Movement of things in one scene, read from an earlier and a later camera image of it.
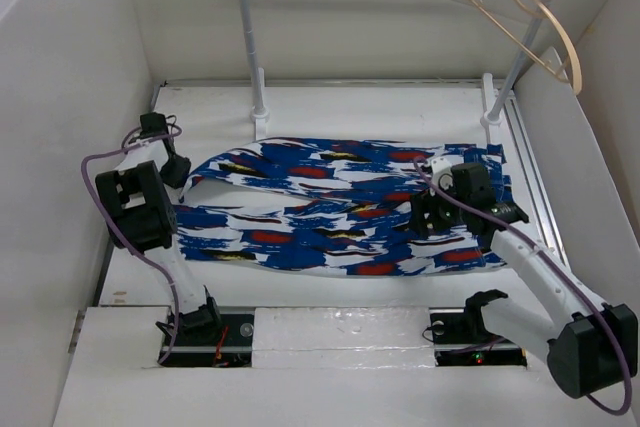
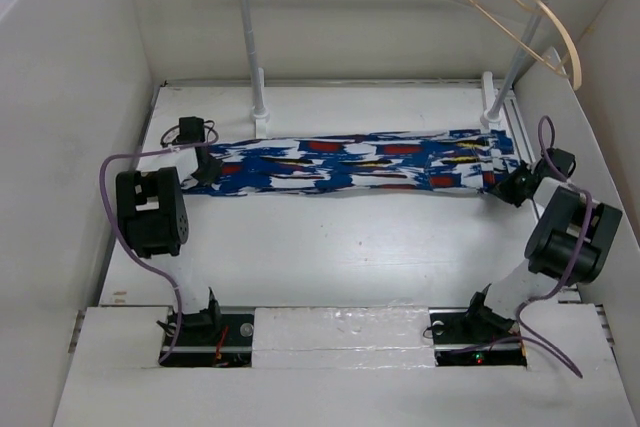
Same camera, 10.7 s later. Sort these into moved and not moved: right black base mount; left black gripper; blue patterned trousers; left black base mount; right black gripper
Moved: left black gripper; right black gripper; blue patterned trousers
Not moved: right black base mount; left black base mount
